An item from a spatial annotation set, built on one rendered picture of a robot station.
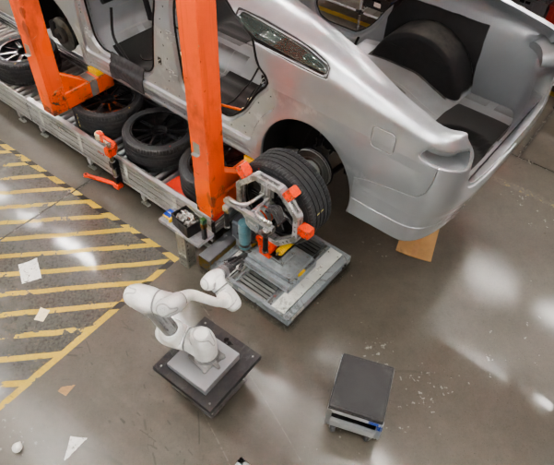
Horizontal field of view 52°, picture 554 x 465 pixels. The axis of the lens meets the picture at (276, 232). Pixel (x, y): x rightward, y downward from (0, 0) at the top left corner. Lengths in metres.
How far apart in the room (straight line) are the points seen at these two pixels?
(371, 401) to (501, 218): 2.45
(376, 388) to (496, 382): 1.01
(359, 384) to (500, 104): 2.67
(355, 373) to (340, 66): 1.91
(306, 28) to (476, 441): 2.85
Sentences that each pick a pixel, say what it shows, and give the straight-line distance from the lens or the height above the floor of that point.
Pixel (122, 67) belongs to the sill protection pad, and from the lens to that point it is 5.27.
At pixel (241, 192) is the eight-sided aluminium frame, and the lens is 3.97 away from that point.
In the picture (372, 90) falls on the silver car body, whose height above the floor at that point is 1.71.
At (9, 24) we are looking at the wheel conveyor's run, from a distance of 7.70.
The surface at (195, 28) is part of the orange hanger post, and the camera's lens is 3.39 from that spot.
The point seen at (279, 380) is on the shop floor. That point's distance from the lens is 4.08.
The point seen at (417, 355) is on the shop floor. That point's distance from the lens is 4.33.
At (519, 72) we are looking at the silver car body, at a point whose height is 1.23.
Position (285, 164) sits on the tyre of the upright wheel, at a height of 1.18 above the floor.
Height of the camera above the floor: 3.59
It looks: 47 degrees down
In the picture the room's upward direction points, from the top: 2 degrees clockwise
